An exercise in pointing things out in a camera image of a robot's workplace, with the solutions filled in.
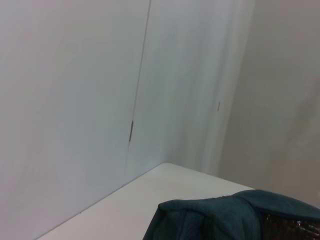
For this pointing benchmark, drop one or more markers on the teal fabric insulated bag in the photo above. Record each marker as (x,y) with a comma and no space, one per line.
(225,217)

